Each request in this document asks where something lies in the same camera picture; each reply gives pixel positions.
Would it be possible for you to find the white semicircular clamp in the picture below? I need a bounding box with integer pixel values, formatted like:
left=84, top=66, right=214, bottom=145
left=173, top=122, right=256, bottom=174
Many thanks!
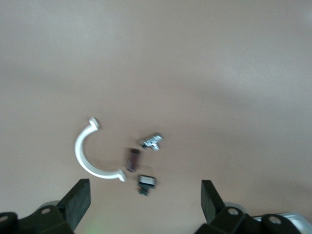
left=74, top=117, right=128, bottom=183

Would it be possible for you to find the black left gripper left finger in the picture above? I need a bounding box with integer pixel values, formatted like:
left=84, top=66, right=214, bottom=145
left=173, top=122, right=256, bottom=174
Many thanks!
left=17, top=178, right=92, bottom=234

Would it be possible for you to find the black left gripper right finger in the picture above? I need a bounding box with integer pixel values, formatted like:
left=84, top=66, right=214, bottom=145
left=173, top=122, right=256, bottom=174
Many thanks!
left=196, top=179, right=262, bottom=234

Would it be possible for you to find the silver metal connector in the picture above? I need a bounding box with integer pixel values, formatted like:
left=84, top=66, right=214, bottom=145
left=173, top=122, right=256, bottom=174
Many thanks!
left=140, top=132, right=164, bottom=152

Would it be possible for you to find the brown terminal block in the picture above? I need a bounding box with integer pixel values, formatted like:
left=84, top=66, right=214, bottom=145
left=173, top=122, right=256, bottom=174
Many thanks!
left=125, top=148, right=141, bottom=173

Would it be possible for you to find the black switch with white face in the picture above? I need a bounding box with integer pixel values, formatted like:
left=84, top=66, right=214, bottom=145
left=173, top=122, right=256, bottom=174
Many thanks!
left=136, top=174, right=158, bottom=197

